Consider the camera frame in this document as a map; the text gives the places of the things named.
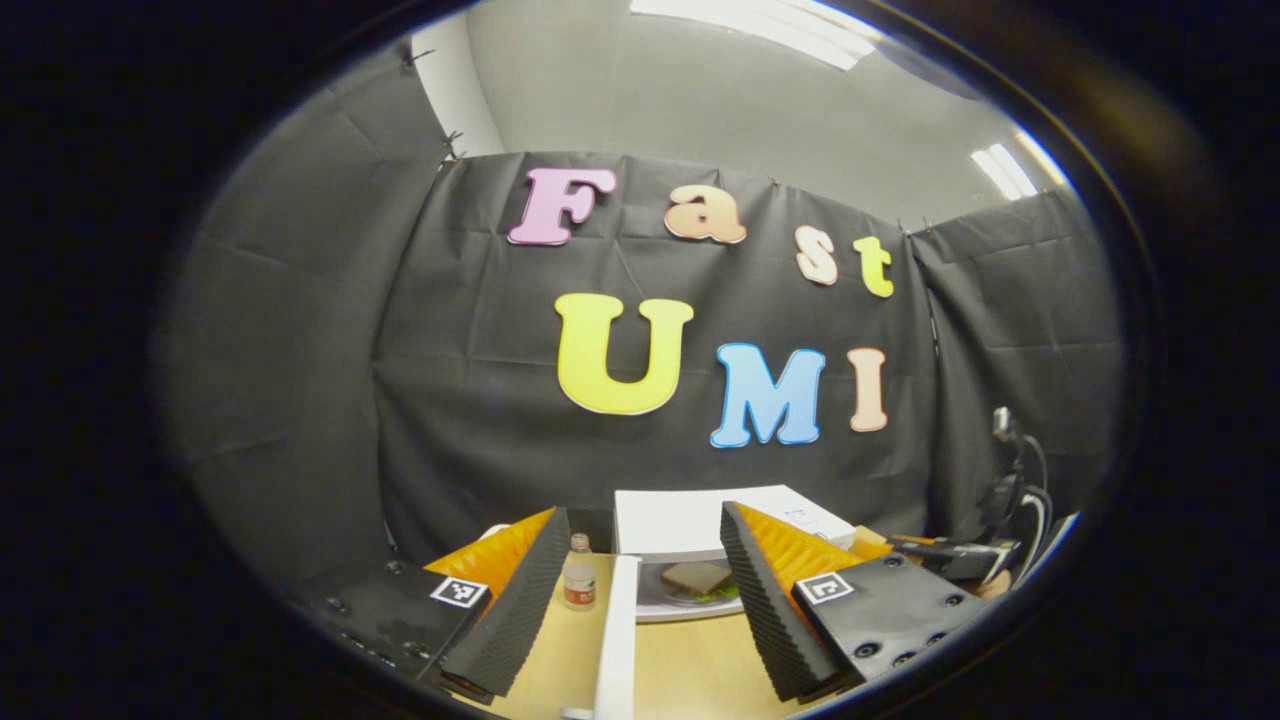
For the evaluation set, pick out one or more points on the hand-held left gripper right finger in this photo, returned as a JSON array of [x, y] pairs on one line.
[[765, 610]]

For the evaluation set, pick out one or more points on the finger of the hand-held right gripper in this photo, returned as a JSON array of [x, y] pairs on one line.
[[905, 545]]

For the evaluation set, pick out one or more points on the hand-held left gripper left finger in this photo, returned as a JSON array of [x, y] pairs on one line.
[[520, 610]]

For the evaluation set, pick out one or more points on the white microwave oven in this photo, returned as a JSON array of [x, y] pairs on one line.
[[680, 520]]

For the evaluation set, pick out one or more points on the small clear plastic bottle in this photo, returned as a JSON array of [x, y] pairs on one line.
[[579, 580]]

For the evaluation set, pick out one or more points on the round glass plate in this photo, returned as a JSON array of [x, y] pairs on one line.
[[655, 592]]

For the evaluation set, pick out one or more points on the black backdrop cloth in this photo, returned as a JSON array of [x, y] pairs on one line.
[[300, 400]]

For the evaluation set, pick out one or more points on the small ceiling light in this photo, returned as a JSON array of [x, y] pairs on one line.
[[1010, 170]]

